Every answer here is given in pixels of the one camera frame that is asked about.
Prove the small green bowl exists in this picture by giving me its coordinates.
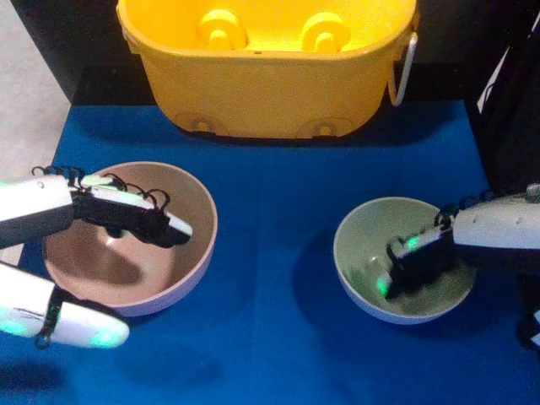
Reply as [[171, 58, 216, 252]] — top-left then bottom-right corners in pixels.
[[332, 196, 478, 326]]

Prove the large pink bowl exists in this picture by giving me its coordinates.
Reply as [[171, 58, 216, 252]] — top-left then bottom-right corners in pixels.
[[41, 161, 219, 317]]

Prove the black panel with white stripe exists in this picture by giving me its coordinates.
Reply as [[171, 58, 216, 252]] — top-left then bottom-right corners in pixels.
[[463, 0, 540, 195]]

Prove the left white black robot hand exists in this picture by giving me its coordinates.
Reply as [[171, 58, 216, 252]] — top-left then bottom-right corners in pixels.
[[0, 165, 193, 351]]

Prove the blue table cloth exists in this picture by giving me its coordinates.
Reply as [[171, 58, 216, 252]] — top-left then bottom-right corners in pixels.
[[0, 100, 540, 405]]

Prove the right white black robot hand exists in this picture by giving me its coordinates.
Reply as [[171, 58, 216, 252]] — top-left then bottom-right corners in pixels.
[[385, 183, 540, 351]]

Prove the yellow plastic basket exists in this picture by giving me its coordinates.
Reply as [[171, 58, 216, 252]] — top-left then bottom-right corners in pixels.
[[116, 0, 421, 140]]

